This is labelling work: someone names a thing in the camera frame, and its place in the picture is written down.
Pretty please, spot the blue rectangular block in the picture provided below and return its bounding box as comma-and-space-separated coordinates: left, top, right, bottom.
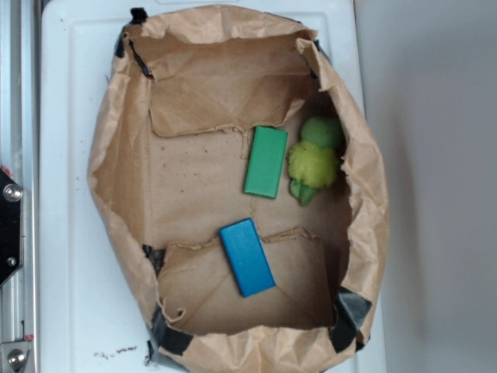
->
219, 218, 276, 298

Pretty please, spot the green rectangular block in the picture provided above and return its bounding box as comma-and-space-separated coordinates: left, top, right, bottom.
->
244, 126, 288, 199

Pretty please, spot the brown paper bag tray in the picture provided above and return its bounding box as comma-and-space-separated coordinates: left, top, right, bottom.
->
89, 5, 389, 372

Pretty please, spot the green fuzzy plush toy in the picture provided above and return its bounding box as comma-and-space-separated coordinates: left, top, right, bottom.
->
287, 117, 345, 206

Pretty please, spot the white plastic base tray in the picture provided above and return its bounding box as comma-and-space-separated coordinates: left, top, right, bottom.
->
38, 0, 385, 373

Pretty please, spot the metal rail frame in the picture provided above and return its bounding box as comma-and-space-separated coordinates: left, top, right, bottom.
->
1, 1, 43, 372

